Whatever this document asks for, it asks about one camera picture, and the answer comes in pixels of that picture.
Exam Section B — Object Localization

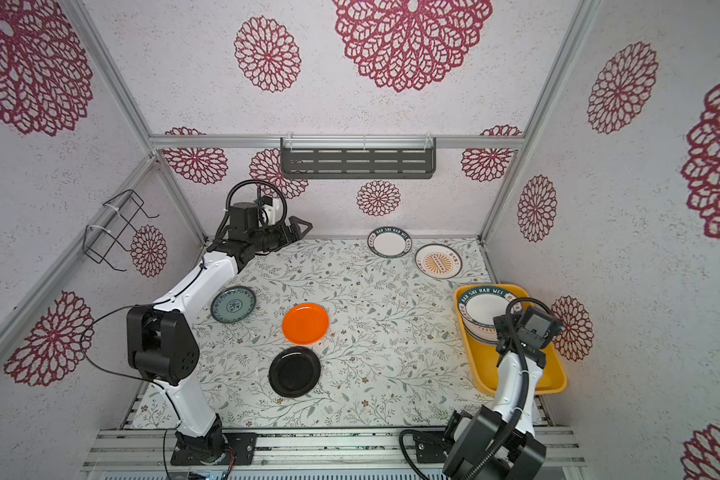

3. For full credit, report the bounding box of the orange sunburst plate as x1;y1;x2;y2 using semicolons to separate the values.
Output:
415;243;463;279

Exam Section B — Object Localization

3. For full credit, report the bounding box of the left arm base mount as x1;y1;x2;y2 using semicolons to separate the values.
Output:
170;418;258;466

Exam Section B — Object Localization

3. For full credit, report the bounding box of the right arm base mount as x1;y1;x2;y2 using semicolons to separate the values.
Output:
412;430;454;464

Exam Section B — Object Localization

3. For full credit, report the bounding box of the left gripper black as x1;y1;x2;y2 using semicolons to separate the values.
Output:
250;214;313;253

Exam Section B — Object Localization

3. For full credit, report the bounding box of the blue floral dark plate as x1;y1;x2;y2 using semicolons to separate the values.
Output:
210;285;257;324

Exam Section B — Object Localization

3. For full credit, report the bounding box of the grey wall shelf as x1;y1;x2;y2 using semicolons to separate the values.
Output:
280;137;437;180

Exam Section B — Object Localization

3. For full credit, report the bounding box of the green rim plate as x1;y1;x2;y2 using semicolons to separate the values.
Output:
456;285;516;343
367;226;412;259

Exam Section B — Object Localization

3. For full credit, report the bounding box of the aluminium front rail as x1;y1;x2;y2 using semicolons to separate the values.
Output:
82;427;587;472

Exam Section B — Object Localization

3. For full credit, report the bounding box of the yellow plastic bin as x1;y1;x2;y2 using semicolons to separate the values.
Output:
454;284;568;397

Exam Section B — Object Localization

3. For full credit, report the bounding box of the black plate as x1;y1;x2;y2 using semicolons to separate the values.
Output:
268;346;321;398

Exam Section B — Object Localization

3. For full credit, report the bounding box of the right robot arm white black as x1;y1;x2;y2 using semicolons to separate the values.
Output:
398;297;564;479

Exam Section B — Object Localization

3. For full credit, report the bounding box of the black wire wall rack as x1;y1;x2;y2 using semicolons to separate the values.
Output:
81;189;159;272

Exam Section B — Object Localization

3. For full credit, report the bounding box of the orange plastic plate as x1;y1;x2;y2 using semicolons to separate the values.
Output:
281;303;330;346

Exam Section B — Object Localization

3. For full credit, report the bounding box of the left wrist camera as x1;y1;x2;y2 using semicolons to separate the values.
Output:
227;196;284;233

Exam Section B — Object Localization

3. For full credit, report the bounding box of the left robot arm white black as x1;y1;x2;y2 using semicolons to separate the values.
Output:
126;179;312;462

